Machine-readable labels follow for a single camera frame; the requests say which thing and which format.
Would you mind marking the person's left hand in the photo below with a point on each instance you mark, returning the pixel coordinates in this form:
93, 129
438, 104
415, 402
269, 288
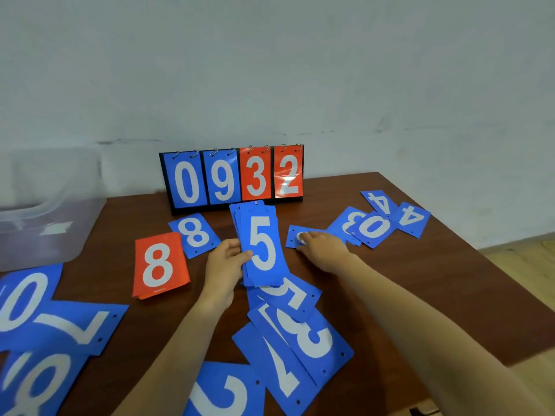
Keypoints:
221, 277

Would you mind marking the person's right hand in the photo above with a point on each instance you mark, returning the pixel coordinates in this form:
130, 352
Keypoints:
327, 253

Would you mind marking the person's right fingers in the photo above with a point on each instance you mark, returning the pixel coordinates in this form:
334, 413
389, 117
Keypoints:
308, 243

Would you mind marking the person's left thumb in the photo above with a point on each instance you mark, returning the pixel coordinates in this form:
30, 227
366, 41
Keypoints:
245, 258

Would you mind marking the blue number card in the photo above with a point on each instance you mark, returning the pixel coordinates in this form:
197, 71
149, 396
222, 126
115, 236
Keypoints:
256, 318
26, 294
196, 236
318, 342
65, 327
342, 223
378, 199
291, 236
39, 381
412, 218
221, 392
273, 376
299, 298
372, 229

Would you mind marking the stack of blue number cards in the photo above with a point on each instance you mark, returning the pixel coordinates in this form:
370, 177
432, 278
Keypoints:
262, 238

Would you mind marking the person's right forearm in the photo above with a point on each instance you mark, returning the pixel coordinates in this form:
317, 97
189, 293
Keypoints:
433, 337

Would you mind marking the person's left forearm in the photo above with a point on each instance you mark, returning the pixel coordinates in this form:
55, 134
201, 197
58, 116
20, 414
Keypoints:
173, 363

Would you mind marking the red flip card on rings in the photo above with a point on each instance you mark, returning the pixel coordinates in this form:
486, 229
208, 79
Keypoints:
288, 173
256, 175

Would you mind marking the blue flip card on rings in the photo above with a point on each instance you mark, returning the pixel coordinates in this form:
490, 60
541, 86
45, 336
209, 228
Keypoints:
222, 177
186, 181

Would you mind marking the red number card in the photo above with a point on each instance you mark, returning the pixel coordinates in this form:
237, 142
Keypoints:
158, 266

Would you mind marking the black scoreboard stand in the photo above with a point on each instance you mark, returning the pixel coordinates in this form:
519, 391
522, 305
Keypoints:
167, 181

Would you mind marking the row of metal binder rings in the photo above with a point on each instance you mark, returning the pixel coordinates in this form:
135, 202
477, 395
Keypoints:
194, 153

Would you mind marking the clear plastic storage box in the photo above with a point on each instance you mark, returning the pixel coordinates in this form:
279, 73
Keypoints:
52, 251

